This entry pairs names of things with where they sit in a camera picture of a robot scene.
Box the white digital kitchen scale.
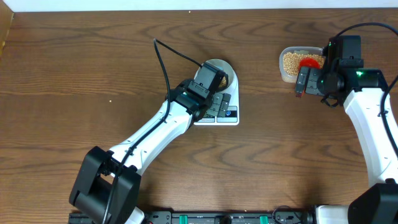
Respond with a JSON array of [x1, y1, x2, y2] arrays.
[[194, 82, 239, 126]]

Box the pile of soybeans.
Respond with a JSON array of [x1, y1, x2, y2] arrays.
[[283, 52, 325, 75]]

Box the white round bowl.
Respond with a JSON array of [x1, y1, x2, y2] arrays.
[[206, 58, 238, 94]]

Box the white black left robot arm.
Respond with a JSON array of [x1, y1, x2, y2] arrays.
[[69, 79, 239, 223]]

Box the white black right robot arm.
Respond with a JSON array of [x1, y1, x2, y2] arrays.
[[295, 35, 397, 224]]

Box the orange measuring scoop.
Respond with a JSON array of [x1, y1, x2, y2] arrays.
[[298, 58, 320, 72]]

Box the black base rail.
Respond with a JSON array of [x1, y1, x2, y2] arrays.
[[67, 203, 352, 224]]

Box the soybeans in white bowl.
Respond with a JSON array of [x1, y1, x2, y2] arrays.
[[218, 77, 228, 89]]

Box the clear plastic container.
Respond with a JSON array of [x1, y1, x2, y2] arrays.
[[279, 47, 326, 83]]

